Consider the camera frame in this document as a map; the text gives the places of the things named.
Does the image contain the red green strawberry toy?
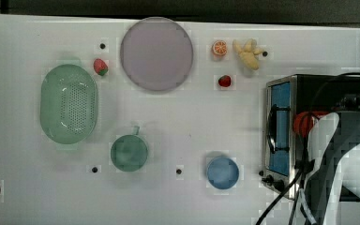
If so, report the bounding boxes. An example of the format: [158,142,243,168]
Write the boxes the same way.
[94,58,108,76]

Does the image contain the lilac round plate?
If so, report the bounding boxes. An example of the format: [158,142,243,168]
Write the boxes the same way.
[120,17,193,91]

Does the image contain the green mug with handle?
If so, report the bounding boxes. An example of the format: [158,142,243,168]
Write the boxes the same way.
[111,126,149,173]

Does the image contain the black oven door handle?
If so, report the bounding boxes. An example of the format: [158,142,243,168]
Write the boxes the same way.
[266,104,291,154]

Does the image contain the green oval colander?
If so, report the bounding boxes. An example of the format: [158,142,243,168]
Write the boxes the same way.
[40,64,98,144]

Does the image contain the yellow ginger root toy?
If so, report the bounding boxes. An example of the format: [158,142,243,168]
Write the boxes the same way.
[232,38,264,70]

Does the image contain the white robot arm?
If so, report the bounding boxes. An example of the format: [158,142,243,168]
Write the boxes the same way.
[304,111,360,225]

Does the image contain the orange slice toy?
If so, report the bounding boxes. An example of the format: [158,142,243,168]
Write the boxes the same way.
[212,40,227,56]

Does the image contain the blue bowl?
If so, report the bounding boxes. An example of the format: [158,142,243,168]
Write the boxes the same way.
[206,157,239,190]

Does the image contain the black toaster oven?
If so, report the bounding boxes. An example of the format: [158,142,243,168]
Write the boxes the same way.
[262,74,360,200]

